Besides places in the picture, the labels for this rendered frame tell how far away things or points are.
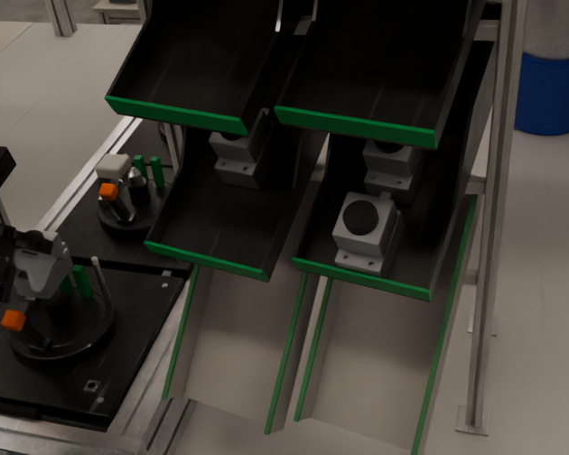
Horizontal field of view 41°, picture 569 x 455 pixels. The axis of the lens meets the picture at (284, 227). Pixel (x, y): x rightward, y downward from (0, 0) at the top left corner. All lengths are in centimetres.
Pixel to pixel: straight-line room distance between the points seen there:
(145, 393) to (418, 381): 34
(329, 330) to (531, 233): 54
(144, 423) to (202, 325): 13
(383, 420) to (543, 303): 42
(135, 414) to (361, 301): 30
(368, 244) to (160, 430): 41
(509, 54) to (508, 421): 51
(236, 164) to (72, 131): 98
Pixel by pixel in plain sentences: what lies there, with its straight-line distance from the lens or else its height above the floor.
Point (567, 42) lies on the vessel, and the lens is 146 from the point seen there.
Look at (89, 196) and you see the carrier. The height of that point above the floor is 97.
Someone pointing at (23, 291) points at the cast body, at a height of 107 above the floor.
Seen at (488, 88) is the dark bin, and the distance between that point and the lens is 75.
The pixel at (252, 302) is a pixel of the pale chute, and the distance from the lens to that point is 86.
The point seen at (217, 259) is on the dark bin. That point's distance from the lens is 72.
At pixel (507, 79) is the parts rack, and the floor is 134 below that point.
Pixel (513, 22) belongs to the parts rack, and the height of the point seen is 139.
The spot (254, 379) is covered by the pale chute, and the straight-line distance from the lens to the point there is 86.
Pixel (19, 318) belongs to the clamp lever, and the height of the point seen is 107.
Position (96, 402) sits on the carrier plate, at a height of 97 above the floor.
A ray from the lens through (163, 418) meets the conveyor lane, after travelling 96.
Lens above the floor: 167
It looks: 39 degrees down
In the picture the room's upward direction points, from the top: 7 degrees counter-clockwise
